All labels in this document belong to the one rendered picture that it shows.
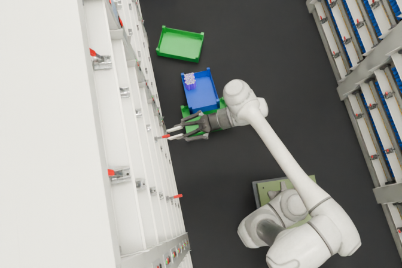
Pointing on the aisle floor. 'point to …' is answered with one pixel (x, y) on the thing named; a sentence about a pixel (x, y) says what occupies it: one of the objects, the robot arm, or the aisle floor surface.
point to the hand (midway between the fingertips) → (174, 133)
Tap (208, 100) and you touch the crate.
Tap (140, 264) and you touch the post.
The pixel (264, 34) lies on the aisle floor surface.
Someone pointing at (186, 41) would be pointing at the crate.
